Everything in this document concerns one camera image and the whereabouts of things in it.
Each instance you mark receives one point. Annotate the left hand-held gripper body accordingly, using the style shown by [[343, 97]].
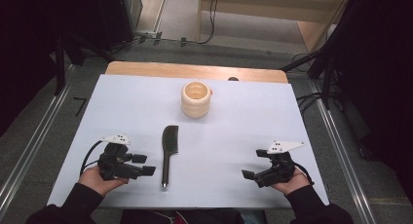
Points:
[[113, 165]]

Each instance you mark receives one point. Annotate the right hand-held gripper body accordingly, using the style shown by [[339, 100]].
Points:
[[279, 172]]

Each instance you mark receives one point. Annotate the black comb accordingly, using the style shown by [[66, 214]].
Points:
[[169, 142]]

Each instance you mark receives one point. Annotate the cream ribbed cup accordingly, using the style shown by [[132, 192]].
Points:
[[195, 108]]

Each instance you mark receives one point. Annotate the person's right hand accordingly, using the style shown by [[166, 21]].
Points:
[[293, 184]]

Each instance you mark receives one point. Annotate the person's left hand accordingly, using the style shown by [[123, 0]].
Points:
[[92, 180]]

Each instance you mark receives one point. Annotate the white board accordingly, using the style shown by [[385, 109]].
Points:
[[227, 136]]

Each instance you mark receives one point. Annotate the dark round table grommet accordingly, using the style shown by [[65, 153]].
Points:
[[233, 78]]

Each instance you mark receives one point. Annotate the wooden table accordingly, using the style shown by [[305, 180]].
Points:
[[162, 69]]

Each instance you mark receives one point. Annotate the black metal stand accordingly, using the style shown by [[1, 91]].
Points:
[[326, 84], [60, 71]]

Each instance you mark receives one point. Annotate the power strip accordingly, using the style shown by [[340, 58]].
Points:
[[147, 34]]

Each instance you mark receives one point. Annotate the light wooden shelf unit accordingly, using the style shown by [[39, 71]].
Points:
[[259, 13]]

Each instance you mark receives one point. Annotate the dark cabinet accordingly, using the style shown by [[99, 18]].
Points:
[[113, 16]]

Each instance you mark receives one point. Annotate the dark curtain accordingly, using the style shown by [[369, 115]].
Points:
[[383, 71], [26, 39]]

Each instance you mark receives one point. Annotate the aluminium floor rail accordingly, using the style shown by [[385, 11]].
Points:
[[32, 146], [344, 159]]

